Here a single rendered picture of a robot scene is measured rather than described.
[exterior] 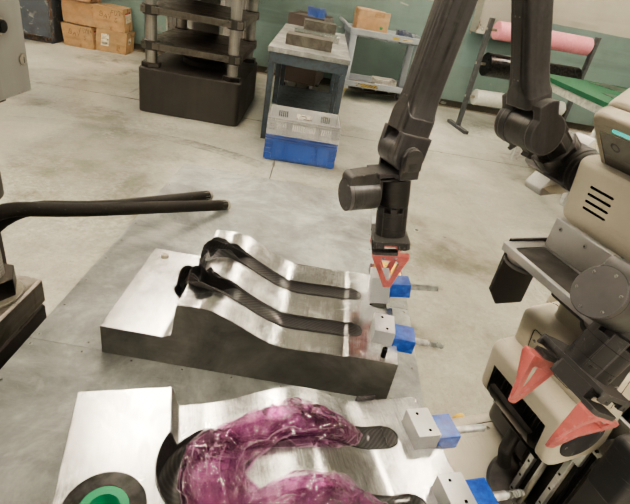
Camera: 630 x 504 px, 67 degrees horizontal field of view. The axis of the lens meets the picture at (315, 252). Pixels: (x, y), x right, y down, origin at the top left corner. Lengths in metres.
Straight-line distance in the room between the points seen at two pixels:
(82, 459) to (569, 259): 0.83
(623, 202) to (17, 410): 1.00
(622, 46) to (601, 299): 7.72
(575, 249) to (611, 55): 7.28
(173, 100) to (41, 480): 4.27
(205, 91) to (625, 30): 5.77
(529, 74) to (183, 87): 4.06
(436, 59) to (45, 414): 0.79
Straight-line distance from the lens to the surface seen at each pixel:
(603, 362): 0.63
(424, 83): 0.81
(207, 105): 4.74
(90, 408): 0.69
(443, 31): 0.81
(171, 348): 0.86
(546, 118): 0.95
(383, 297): 0.92
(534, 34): 0.92
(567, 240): 0.99
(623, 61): 8.29
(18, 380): 0.90
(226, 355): 0.84
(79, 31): 7.49
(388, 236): 0.87
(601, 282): 0.57
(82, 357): 0.91
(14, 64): 1.27
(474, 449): 1.61
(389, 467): 0.73
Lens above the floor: 1.42
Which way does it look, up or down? 31 degrees down
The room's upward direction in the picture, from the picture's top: 11 degrees clockwise
